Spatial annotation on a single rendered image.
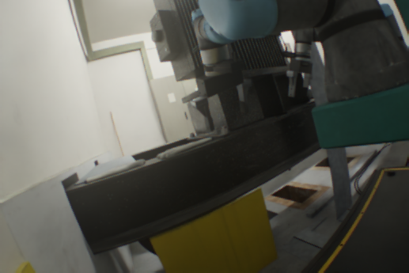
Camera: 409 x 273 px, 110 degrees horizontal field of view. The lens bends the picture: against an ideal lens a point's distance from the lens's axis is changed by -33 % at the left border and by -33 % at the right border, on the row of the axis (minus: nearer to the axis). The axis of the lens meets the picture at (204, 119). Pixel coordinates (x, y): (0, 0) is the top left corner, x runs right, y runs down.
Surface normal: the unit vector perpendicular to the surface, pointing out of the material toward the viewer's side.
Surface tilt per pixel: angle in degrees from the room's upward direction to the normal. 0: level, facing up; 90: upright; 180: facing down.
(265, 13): 146
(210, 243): 90
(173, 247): 90
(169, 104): 90
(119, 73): 90
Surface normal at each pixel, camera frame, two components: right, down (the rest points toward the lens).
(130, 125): 0.38, -0.11
